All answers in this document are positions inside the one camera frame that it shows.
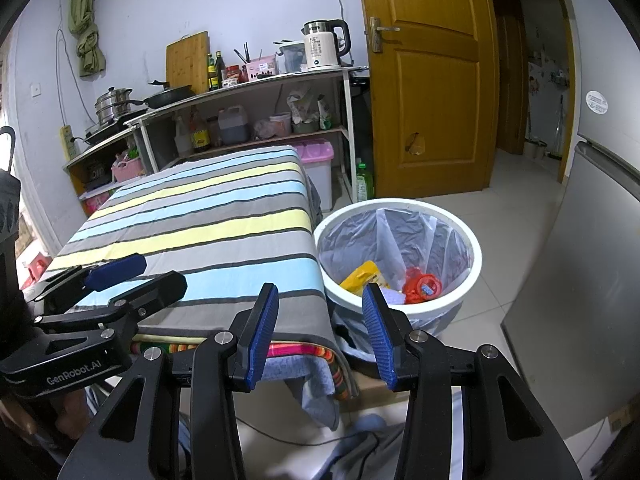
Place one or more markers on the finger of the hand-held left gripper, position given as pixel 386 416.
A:
pixel 120 267
pixel 160 287

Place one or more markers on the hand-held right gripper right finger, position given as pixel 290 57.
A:
pixel 377 345

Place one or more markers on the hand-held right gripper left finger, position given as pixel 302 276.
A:
pixel 262 340

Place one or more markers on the white foam fruit net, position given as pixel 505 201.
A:
pixel 392 296

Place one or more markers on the yellow snack packet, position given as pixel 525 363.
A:
pixel 362 277

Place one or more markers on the red plastic bag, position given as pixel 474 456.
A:
pixel 422 285

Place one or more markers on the white plastic bin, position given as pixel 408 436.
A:
pixel 450 305

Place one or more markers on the blue towel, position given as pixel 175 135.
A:
pixel 320 395

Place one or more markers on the blue slipper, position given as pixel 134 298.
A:
pixel 370 422

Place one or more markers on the red plastic stool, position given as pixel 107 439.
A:
pixel 35 267

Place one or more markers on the striped cloth covered table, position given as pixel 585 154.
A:
pixel 225 220

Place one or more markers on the pink plastic basket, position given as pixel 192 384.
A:
pixel 127 170

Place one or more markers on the low wooden shelf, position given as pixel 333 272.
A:
pixel 95 150

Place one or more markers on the translucent bin liner bag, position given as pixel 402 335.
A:
pixel 440 240

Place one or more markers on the black induction cooker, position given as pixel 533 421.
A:
pixel 105 133

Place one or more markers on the yellow power strip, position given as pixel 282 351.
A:
pixel 66 142

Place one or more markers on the white plastic bottle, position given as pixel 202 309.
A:
pixel 182 140

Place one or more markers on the yellow-labelled sauce bottle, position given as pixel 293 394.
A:
pixel 201 137

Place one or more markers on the steel steamer pot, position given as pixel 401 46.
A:
pixel 112 107

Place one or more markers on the green plastic bottle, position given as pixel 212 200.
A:
pixel 365 182

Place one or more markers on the dark liquid jug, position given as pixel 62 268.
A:
pixel 234 127

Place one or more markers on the black frying pan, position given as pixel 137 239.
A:
pixel 167 96

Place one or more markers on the pink-lidded storage box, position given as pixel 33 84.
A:
pixel 315 152

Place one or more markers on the pink-lidded tub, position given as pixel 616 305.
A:
pixel 280 125

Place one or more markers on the grey refrigerator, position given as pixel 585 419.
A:
pixel 575 285

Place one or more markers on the green glass oil bottle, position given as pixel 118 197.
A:
pixel 212 77

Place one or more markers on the bamboo cutting board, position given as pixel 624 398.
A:
pixel 187 62

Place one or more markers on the green bowl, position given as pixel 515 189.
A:
pixel 306 128

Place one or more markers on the dark sauce bottle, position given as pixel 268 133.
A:
pixel 220 72

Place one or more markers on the red sauce jar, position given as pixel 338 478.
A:
pixel 232 76

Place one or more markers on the hanging green cloth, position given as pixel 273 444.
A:
pixel 87 45

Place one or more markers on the crumpled plastic bags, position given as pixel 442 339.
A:
pixel 300 105

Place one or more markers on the green food packet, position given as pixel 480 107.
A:
pixel 325 116

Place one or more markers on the pink utensil holder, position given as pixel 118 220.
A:
pixel 262 68

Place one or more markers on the wooden door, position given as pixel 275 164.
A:
pixel 435 110

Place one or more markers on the white shelf rack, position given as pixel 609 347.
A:
pixel 280 76

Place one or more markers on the grey water pitcher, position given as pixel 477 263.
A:
pixel 292 60

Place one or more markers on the white electric kettle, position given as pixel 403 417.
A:
pixel 322 50

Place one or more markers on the white wall switch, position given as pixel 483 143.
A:
pixel 36 89

